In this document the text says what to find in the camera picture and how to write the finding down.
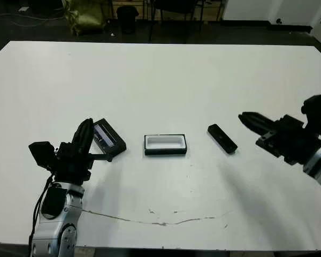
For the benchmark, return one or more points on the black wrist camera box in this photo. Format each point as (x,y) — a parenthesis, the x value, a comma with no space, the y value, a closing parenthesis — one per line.
(314,112)
(42,155)

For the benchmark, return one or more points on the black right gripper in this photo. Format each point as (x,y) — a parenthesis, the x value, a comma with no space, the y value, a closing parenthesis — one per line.
(289,142)

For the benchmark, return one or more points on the yellow-green bag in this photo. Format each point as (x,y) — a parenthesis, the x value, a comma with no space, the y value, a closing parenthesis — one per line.
(85,16)

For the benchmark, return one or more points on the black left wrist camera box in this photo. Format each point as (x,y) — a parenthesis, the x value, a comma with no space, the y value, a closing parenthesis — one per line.
(42,155)

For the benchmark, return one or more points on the slim black camera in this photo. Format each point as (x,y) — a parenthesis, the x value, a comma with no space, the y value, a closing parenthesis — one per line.
(222,139)

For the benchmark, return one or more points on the white paper sheet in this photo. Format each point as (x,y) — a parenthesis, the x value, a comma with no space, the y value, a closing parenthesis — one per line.
(23,9)

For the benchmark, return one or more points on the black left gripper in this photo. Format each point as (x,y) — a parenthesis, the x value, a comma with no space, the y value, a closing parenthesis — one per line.
(72,168)

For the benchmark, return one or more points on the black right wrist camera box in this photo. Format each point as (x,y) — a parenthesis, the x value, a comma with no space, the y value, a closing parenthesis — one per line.
(314,112)

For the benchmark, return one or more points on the black box lid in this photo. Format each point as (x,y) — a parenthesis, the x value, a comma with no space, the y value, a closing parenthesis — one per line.
(112,142)

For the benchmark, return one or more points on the black box with white tray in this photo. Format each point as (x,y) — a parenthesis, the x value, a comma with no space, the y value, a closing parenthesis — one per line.
(166,144)

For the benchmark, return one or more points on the black wall door stop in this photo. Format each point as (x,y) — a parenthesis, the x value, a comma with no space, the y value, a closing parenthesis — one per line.
(278,21)

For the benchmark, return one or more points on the black trash bin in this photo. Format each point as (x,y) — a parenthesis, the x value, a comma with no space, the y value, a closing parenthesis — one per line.
(127,20)

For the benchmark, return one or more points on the black chair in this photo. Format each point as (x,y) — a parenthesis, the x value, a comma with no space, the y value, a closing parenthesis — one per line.
(174,5)

